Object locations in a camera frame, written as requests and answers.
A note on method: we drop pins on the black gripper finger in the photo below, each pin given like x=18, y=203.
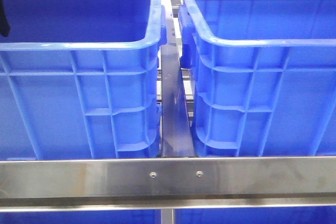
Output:
x=5, y=27

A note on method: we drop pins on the blue bin holding buttons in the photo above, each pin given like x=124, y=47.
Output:
x=78, y=79

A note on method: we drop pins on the steel rack centre divider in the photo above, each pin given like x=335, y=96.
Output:
x=176, y=135

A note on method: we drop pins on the empty blue target bin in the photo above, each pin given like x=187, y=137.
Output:
x=263, y=73

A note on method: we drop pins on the steel rack front rail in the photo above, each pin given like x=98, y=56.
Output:
x=163, y=183

